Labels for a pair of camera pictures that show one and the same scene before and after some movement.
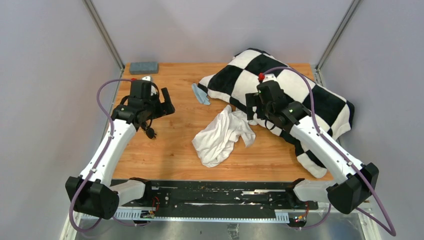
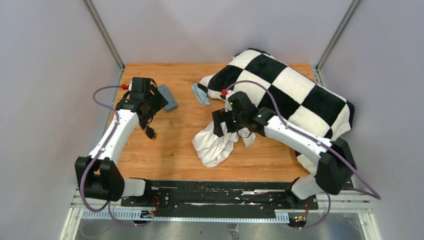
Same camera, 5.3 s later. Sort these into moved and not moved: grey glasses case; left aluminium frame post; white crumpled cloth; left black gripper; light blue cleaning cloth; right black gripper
Moved: right black gripper; grey glasses case
Not moved: left aluminium frame post; white crumpled cloth; left black gripper; light blue cleaning cloth
